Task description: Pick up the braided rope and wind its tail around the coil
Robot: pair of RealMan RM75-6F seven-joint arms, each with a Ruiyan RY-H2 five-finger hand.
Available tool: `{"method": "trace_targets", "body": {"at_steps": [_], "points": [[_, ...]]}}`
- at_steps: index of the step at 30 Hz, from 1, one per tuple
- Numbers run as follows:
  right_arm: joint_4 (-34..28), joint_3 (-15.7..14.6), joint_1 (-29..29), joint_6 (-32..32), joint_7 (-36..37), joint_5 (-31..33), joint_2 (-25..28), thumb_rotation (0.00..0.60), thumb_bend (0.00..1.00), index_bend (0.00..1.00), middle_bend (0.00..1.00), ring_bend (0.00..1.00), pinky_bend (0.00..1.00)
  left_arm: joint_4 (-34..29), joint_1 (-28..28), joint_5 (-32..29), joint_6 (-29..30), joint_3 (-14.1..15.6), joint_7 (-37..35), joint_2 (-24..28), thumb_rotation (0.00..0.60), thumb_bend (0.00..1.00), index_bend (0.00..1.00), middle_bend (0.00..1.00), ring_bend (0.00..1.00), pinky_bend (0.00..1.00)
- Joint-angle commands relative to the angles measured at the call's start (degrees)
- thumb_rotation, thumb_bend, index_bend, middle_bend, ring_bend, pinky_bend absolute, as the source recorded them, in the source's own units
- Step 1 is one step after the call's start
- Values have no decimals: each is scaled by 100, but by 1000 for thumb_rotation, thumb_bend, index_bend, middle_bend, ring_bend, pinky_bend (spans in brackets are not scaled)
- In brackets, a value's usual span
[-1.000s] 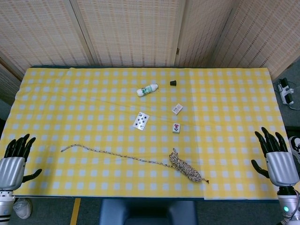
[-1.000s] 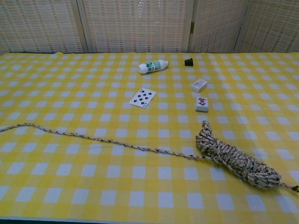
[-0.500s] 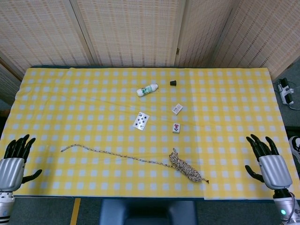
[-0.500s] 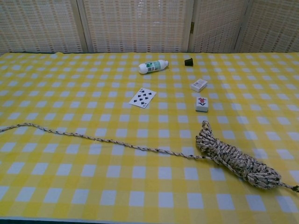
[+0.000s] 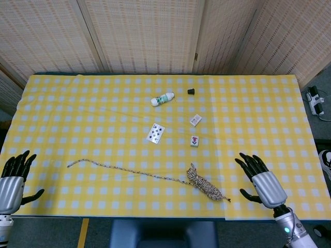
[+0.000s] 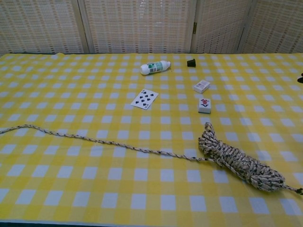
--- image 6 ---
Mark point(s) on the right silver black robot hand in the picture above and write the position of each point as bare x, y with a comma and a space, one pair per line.
300, 78

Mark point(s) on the yellow checkered tablecloth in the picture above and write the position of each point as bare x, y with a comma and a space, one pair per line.
71, 165

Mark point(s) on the woven folding screen panel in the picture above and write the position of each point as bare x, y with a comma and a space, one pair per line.
139, 26
38, 26
277, 26
220, 26

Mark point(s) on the white mahjong tile upper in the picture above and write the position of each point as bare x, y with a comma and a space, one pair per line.
201, 86

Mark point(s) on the white mahjong tile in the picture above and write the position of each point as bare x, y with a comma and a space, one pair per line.
201, 86
204, 106

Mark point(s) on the small black cap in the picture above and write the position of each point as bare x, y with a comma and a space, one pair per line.
191, 63

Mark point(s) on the brass screen hinge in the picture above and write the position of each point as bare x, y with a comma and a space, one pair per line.
195, 27

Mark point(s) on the white bottle green label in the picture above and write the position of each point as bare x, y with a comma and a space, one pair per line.
154, 67

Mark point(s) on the nine of spades card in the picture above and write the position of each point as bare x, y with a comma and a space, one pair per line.
144, 99

